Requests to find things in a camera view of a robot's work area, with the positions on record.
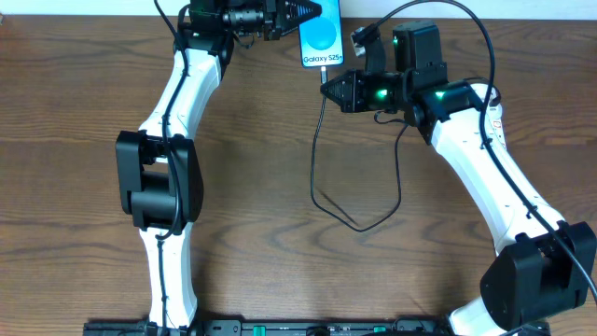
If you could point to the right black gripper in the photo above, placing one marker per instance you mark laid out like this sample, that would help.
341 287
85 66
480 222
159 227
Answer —
353 91

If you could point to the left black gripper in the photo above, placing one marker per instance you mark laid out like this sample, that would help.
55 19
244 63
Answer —
271 19

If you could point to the blue Galaxy smartphone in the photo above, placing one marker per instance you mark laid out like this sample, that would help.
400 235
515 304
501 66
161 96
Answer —
321 38

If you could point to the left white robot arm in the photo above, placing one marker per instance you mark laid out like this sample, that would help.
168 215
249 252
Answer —
159 175

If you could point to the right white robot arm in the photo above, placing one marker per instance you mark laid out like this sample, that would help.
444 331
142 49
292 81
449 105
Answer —
543 264

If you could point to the white power strip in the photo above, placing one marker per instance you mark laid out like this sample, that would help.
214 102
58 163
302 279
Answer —
494 113

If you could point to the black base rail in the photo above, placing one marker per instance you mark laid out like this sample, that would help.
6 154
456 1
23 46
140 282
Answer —
401 326

